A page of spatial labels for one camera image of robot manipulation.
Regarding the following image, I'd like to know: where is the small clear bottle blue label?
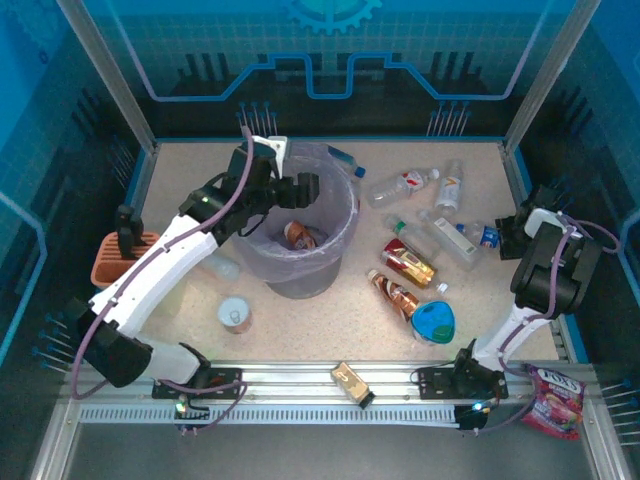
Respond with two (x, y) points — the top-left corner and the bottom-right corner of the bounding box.
(455, 222), (501, 250)

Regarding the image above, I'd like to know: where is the clear bottle blue cap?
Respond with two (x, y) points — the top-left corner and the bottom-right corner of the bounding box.
(327, 146), (367, 180)

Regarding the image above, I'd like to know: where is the translucent bin with purple liner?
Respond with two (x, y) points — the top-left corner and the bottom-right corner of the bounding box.
(230, 142), (361, 300)

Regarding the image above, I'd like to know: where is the clear bottle orange print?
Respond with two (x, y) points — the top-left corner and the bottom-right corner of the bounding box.
(432, 158), (465, 214)

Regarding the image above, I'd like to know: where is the clear plastic bottle red cap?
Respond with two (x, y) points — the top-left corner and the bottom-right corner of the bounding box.
(199, 249), (241, 282)

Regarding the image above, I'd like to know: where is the clear bottle red white label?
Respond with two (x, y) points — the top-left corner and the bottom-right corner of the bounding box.
(366, 168), (441, 209)

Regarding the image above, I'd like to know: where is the clear bottle green cap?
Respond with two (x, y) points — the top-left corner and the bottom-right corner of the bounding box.
(384, 213), (441, 261)

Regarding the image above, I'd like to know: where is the red gold snack packet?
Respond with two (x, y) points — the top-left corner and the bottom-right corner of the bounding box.
(380, 238), (439, 290)

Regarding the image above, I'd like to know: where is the brown copper plastic bottle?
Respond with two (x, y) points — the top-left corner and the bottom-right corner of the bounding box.
(367, 268), (421, 321)

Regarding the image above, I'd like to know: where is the brown bottle with white label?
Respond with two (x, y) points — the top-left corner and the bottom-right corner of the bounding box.
(283, 220), (319, 250)

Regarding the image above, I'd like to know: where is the tin can with pull tab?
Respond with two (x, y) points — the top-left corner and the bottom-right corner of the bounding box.
(217, 296), (254, 335)

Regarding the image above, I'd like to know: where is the black tool in holder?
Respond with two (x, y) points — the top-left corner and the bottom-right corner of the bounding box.
(114, 204), (151, 261)

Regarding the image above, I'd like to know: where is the purple candy bag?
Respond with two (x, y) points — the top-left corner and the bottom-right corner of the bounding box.
(519, 363), (587, 441)

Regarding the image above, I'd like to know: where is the orange slotted holder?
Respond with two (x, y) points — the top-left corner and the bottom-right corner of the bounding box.
(91, 230), (161, 291)

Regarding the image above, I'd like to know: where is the gold box with black cap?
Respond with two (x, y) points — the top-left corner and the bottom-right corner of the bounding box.
(330, 360), (376, 411)

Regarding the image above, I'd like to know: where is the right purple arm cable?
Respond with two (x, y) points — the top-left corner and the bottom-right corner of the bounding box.
(469, 214), (622, 437)

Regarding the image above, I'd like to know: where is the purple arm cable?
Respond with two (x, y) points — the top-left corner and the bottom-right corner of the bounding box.
(469, 214), (622, 437)
(69, 127), (256, 437)

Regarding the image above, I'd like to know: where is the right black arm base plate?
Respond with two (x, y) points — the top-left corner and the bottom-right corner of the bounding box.
(415, 367), (509, 401)

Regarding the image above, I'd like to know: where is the aluminium frame post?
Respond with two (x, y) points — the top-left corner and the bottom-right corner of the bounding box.
(55, 0), (160, 154)
(502, 0), (601, 149)

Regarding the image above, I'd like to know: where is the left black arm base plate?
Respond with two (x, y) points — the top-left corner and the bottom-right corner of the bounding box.
(152, 367), (245, 401)

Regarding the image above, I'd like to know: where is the aluminium mounting rail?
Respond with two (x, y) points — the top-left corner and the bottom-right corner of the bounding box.
(59, 359), (601, 406)

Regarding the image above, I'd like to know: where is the slotted grey cable duct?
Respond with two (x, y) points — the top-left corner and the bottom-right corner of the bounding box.
(79, 404), (461, 426)

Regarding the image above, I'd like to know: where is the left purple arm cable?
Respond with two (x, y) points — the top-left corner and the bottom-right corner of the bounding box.
(69, 127), (256, 437)

